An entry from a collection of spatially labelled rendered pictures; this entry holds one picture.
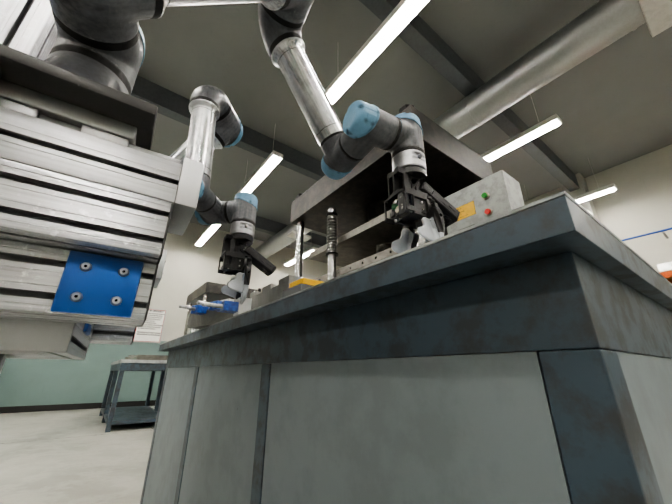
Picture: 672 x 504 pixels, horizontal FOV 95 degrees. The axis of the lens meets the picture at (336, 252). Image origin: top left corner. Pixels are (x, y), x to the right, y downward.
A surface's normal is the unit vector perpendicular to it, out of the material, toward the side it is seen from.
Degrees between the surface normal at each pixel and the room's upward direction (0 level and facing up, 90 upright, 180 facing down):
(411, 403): 90
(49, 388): 90
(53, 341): 90
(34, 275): 90
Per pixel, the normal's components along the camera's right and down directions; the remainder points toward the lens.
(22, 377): 0.61, -0.29
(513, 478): -0.80, -0.22
